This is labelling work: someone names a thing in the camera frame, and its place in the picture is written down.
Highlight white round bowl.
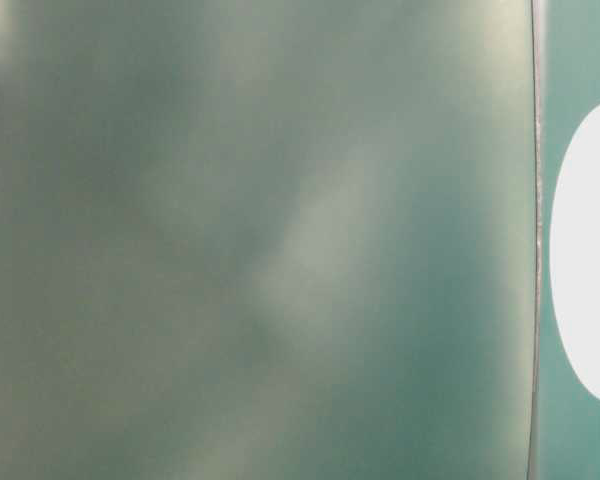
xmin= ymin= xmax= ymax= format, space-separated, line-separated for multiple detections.
xmin=549 ymin=105 xmax=600 ymax=400

